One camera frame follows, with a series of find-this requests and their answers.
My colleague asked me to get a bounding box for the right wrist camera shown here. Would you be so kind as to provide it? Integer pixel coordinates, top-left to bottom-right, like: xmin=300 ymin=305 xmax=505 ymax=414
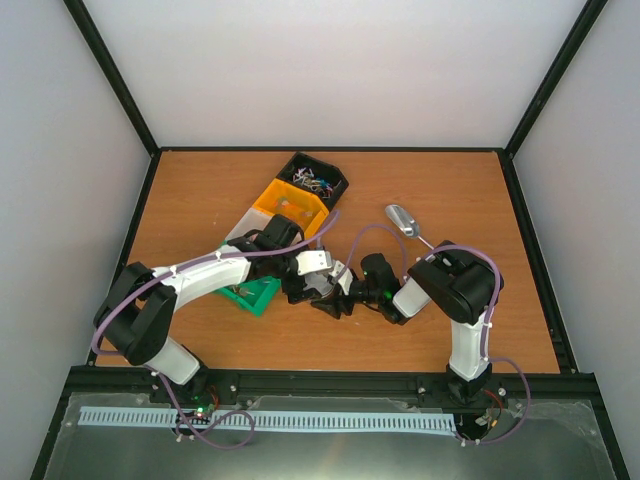
xmin=328 ymin=260 xmax=354 ymax=296

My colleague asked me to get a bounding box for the white round lid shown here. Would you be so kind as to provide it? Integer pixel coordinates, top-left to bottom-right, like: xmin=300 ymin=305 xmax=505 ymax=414
xmin=305 ymin=271 xmax=335 ymax=298

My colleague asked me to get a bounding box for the yellow plastic bin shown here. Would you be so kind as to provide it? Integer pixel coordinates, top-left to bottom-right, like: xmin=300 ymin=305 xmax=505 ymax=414
xmin=253 ymin=179 xmax=330 ymax=238

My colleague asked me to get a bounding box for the light blue cable duct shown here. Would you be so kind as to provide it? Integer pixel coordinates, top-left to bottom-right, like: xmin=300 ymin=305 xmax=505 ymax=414
xmin=77 ymin=406 xmax=455 ymax=436

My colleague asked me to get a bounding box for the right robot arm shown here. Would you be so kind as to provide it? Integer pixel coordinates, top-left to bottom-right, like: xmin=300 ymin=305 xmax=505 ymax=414
xmin=282 ymin=242 xmax=504 ymax=405

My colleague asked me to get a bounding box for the black plastic bin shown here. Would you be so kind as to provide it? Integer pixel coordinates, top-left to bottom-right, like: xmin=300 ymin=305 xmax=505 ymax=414
xmin=276 ymin=152 xmax=349 ymax=211

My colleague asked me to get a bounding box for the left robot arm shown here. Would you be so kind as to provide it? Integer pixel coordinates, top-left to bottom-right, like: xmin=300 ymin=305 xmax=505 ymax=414
xmin=91 ymin=215 xmax=334 ymax=403

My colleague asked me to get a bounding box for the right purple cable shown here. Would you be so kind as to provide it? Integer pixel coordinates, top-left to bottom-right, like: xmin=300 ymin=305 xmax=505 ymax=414
xmin=344 ymin=223 xmax=532 ymax=446

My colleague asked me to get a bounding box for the white translucent plastic bin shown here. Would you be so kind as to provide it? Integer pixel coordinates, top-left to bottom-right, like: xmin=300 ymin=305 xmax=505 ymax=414
xmin=225 ymin=207 xmax=272 ymax=241

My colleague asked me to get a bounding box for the silver metal scoop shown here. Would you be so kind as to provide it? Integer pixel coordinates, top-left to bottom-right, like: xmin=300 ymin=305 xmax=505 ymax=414
xmin=385 ymin=204 xmax=434 ymax=250

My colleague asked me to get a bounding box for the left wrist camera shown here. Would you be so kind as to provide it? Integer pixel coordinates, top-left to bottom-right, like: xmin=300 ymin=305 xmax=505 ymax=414
xmin=295 ymin=249 xmax=333 ymax=276

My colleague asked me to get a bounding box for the green plastic bin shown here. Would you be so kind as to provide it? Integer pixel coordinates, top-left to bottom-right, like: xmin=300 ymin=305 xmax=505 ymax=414
xmin=214 ymin=277 xmax=281 ymax=317

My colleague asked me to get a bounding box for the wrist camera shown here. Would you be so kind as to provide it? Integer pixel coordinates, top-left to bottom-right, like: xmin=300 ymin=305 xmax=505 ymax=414
xmin=328 ymin=260 xmax=354 ymax=296
xmin=295 ymin=249 xmax=333 ymax=276

